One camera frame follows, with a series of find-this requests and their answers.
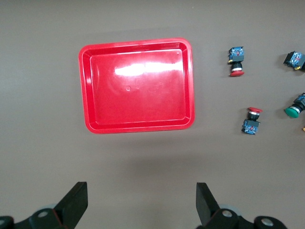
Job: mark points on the red plastic tray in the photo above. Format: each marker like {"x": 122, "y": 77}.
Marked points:
{"x": 138, "y": 102}

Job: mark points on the green push button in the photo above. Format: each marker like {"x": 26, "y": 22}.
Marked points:
{"x": 294, "y": 59}
{"x": 291, "y": 112}

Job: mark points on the brown table cover sheet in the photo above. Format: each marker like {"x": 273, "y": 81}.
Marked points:
{"x": 35, "y": 95}

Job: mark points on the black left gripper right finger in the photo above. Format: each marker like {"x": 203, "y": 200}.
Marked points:
{"x": 207, "y": 210}

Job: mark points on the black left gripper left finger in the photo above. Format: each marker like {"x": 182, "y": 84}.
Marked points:
{"x": 71, "y": 205}

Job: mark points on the red mushroom push button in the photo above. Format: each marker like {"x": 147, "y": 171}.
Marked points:
{"x": 237, "y": 56}
{"x": 251, "y": 126}

